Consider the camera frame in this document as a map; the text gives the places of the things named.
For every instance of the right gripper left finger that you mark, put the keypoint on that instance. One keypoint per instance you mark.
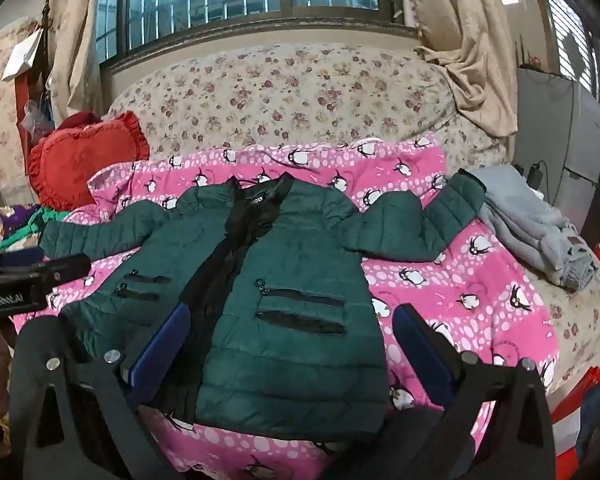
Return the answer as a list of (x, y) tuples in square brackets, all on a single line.
[(71, 419)]

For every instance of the grey cabinet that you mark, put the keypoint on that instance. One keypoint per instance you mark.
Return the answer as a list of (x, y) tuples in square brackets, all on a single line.
[(559, 133)]

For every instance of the floral bed sheet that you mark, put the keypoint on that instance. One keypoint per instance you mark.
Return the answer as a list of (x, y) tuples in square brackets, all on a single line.
[(367, 121)]

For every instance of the green and purple clothes pile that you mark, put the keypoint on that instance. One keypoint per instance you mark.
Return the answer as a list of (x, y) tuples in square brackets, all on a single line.
[(22, 225)]

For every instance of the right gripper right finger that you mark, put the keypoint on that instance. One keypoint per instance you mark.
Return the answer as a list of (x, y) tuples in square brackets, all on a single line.
[(487, 422)]

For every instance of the beige right curtain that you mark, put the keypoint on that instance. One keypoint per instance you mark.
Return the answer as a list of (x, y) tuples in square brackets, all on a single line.
[(470, 42)]

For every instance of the beige left curtain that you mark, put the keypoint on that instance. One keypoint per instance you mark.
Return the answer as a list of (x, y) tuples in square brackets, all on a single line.
[(75, 75)]

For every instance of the grey sweatshirt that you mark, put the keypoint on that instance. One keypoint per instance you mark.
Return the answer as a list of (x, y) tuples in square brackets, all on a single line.
[(533, 230)]

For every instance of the dark green puffer jacket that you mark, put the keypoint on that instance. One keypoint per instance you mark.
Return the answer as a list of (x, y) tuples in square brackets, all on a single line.
[(283, 341)]

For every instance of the red ruffled pillow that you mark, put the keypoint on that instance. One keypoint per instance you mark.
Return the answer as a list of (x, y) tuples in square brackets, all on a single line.
[(62, 163)]

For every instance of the beige curtain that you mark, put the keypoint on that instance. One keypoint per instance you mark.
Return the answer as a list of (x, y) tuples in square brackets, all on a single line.
[(470, 42), (75, 75)]

